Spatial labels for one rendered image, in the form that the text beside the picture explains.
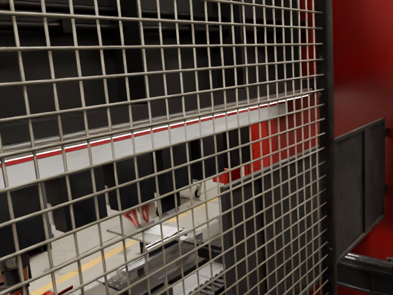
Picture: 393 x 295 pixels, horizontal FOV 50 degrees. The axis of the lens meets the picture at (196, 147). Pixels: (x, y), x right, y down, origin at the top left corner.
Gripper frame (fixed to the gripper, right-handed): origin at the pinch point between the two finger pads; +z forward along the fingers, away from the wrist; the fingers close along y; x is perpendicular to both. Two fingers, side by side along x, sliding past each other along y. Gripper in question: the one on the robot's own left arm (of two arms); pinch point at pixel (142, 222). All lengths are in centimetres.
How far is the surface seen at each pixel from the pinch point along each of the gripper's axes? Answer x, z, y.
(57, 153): -38, -23, -47
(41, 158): -38, -22, -51
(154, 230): -7.2, 5.1, -1.6
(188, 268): -13.6, 23.3, 0.2
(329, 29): -114, -8, -37
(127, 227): 3.4, -0.6, -5.0
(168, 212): -19.7, 1.7, -2.6
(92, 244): 233, -18, 117
